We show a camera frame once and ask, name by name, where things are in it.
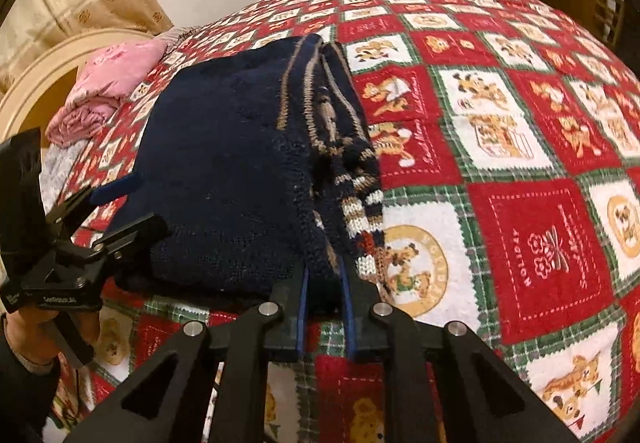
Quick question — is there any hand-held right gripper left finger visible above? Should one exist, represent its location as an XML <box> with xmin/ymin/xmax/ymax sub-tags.
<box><xmin>65</xmin><ymin>267</ymin><xmax>312</xmax><ymax>443</ymax></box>

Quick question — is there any red checked printed blanket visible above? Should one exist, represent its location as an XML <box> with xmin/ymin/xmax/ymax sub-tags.
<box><xmin>50</xmin><ymin>0</ymin><xmax>640</xmax><ymax>443</ymax></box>

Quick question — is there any navy brown patterned knit sweater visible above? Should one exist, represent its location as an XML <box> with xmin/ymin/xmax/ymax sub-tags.
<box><xmin>104</xmin><ymin>33</ymin><xmax>387</xmax><ymax>315</ymax></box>

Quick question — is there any person's left hand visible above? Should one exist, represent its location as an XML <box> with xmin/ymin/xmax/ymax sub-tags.
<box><xmin>0</xmin><ymin>309</ymin><xmax>102</xmax><ymax>366</ymax></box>

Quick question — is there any person's left forearm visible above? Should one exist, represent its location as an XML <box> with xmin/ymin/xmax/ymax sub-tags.
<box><xmin>0</xmin><ymin>338</ymin><xmax>63</xmax><ymax>431</ymax></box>

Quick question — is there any pink folded cloth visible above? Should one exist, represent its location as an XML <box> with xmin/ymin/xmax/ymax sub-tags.
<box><xmin>45</xmin><ymin>40</ymin><xmax>169</xmax><ymax>147</ymax></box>

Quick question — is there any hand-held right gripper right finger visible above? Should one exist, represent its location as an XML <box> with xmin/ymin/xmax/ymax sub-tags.
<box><xmin>339</xmin><ymin>259</ymin><xmax>581</xmax><ymax>443</ymax></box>

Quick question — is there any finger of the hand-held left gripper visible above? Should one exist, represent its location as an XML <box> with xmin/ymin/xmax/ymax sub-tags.
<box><xmin>94</xmin><ymin>212</ymin><xmax>174</xmax><ymax>260</ymax></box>
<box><xmin>46</xmin><ymin>174</ymin><xmax>144</xmax><ymax>239</ymax></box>

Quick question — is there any striped pillow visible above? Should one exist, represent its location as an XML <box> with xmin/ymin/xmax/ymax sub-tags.
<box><xmin>161</xmin><ymin>24</ymin><xmax>203</xmax><ymax>46</ymax></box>

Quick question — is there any grey cloth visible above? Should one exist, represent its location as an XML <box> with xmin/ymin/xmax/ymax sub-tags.
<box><xmin>39</xmin><ymin>138</ymin><xmax>88</xmax><ymax>226</ymax></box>

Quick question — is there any cream round bed headboard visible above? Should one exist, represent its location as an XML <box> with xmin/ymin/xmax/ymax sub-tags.
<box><xmin>0</xmin><ymin>28</ymin><xmax>157</xmax><ymax>136</ymax></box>

